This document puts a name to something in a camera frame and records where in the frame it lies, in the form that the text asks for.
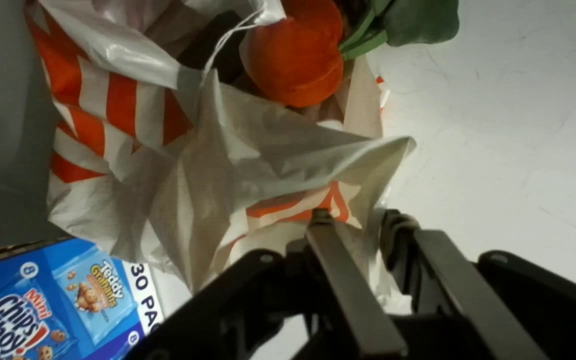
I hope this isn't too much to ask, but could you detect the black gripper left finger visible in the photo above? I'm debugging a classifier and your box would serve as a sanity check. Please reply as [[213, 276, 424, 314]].
[[127, 207, 413, 360]]

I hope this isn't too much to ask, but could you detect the white orange striped plastic bag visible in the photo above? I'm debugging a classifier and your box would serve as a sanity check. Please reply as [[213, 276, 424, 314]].
[[0, 0, 419, 317]]

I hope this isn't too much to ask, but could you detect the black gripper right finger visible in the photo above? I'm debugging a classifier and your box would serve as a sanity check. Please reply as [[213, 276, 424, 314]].
[[376, 207, 576, 360]]

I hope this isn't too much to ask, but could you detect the blue snack pack box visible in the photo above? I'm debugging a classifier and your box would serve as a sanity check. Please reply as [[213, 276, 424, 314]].
[[0, 236, 166, 360]]

